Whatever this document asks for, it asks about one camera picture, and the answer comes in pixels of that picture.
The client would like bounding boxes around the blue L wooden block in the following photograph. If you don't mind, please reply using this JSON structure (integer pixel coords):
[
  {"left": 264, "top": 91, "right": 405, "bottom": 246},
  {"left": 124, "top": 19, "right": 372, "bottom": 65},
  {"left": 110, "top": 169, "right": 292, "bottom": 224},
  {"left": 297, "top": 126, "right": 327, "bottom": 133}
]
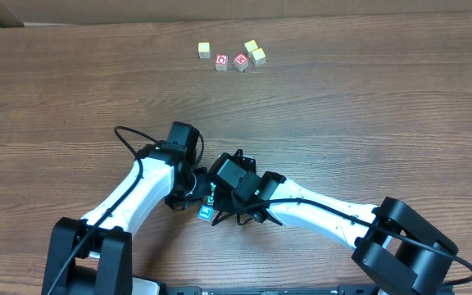
[{"left": 197, "top": 205, "right": 214, "bottom": 221}]

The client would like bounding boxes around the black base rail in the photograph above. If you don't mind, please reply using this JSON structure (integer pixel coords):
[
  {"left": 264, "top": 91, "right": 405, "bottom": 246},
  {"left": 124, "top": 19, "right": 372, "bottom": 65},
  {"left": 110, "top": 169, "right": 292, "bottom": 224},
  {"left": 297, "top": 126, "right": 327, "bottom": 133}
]
[{"left": 162, "top": 283, "right": 456, "bottom": 295}]

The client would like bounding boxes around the yellow wooden block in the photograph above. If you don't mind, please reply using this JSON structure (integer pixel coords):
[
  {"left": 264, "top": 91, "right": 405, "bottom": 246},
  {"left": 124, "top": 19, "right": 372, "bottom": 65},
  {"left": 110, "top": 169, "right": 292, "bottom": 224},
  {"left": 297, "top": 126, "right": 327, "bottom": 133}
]
[
  {"left": 244, "top": 39, "right": 259, "bottom": 55},
  {"left": 251, "top": 48, "right": 266, "bottom": 66},
  {"left": 197, "top": 42, "right": 211, "bottom": 59}
]

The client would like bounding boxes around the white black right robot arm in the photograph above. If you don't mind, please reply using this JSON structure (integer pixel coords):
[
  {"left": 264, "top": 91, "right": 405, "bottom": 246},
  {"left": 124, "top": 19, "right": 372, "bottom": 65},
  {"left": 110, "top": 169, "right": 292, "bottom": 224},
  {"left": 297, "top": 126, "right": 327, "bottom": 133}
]
[{"left": 208, "top": 152, "right": 458, "bottom": 294}]

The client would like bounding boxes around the yellow wooden block far left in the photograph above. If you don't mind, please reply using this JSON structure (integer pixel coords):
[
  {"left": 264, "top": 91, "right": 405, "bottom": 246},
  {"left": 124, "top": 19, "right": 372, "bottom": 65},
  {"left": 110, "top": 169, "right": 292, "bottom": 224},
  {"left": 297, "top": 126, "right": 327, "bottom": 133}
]
[{"left": 197, "top": 42, "right": 211, "bottom": 59}]

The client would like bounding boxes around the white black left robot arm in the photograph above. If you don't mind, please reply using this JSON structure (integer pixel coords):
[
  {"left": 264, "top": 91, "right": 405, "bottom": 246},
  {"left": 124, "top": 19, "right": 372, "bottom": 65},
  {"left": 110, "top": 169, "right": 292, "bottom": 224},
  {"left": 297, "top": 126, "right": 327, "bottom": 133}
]
[{"left": 42, "top": 121, "right": 211, "bottom": 295}]

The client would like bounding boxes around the red O wooden block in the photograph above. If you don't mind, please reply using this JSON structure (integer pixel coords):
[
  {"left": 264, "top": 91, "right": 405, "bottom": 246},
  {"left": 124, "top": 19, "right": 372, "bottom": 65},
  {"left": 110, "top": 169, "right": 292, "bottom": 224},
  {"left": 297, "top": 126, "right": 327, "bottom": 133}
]
[{"left": 215, "top": 54, "right": 229, "bottom": 71}]

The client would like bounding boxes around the yellow wooden block top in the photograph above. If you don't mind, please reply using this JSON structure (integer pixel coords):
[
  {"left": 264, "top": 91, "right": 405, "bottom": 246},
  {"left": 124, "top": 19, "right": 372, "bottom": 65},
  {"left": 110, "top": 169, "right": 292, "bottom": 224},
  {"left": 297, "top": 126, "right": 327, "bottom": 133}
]
[{"left": 244, "top": 39, "right": 259, "bottom": 55}]

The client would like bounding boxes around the green B wooden block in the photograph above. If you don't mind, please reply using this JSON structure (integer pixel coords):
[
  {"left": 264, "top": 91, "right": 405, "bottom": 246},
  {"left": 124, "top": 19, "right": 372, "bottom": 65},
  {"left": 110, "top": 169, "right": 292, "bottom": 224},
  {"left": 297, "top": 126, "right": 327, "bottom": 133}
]
[{"left": 206, "top": 195, "right": 215, "bottom": 205}]

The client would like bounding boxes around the red M wooden block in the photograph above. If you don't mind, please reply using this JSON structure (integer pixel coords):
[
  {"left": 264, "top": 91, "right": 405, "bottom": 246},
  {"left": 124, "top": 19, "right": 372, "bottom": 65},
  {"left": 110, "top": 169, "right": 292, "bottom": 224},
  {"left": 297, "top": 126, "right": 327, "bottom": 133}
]
[{"left": 234, "top": 52, "right": 249, "bottom": 72}]

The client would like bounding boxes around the yellow wooden block right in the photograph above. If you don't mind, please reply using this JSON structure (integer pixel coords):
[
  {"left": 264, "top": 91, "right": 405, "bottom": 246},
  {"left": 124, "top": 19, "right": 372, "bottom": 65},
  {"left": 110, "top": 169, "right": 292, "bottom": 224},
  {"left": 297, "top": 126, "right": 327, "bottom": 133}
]
[{"left": 251, "top": 48, "right": 266, "bottom": 66}]

